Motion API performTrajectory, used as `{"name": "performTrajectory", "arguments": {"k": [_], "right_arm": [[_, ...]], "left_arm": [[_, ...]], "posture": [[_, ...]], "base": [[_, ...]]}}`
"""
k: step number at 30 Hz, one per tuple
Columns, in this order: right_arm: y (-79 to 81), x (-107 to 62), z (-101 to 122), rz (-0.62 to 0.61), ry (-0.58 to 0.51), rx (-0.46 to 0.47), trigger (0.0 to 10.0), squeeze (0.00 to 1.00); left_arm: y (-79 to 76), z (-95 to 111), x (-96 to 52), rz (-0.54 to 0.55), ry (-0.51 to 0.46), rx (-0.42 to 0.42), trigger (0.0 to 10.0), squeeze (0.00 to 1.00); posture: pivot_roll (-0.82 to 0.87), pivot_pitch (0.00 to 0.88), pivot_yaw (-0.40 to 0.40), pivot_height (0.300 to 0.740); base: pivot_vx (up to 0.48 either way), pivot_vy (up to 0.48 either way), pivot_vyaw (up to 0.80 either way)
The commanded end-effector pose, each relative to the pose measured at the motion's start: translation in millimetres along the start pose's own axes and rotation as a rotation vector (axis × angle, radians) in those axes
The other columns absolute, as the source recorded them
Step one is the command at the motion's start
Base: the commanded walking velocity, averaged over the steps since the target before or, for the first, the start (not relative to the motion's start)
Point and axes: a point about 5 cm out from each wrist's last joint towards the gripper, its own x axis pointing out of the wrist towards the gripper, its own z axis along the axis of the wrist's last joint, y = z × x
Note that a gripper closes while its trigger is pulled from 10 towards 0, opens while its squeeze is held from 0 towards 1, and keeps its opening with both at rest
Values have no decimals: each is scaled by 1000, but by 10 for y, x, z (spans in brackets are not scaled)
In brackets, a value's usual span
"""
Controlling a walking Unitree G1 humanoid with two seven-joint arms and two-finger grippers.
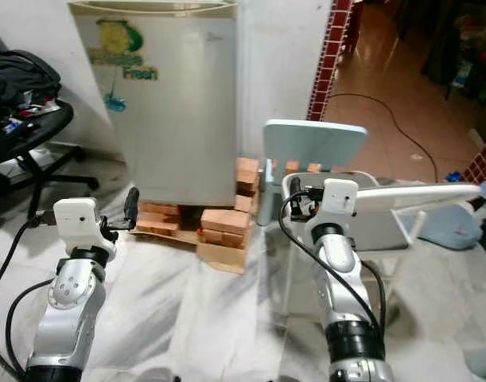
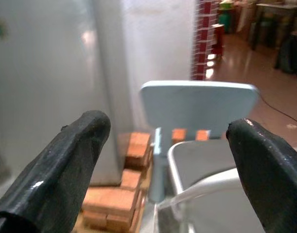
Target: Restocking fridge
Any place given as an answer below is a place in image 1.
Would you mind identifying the light blue plastic chair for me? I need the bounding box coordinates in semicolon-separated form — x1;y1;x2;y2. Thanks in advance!
257;119;368;228

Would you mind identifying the blue fabric bag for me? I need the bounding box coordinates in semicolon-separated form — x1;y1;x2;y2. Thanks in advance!
418;205;484;250

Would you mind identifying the red clay brick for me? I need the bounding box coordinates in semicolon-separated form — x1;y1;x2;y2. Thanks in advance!
198;228;248;250
235;157;261;177
142;202;181;218
200;208;253;236

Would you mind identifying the dark clothes pile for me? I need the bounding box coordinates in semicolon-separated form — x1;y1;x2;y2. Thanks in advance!
0;49;64;112

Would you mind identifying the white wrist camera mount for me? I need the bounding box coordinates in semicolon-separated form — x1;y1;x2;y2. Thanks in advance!
321;178;360;229
52;197;111;260

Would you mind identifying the black floor cable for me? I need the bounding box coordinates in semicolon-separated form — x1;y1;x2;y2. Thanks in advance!
325;92;437;184

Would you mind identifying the silver fridge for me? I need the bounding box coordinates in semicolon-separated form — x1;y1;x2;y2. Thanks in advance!
68;0;242;206

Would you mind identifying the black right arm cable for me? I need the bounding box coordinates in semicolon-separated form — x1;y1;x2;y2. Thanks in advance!
278;189;388;329

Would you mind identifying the black office chair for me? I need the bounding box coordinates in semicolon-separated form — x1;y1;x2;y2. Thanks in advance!
0;49;100;228

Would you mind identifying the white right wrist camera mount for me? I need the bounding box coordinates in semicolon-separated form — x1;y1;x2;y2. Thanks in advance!
321;178;360;229

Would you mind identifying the dark wooden furniture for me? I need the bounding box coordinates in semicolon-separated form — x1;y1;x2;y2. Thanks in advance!
394;0;486;98

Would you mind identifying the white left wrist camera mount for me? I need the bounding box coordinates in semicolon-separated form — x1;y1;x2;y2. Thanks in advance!
52;197;111;260

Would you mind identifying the yellow green fresh sticker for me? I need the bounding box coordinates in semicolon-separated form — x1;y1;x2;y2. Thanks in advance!
90;19;160;112

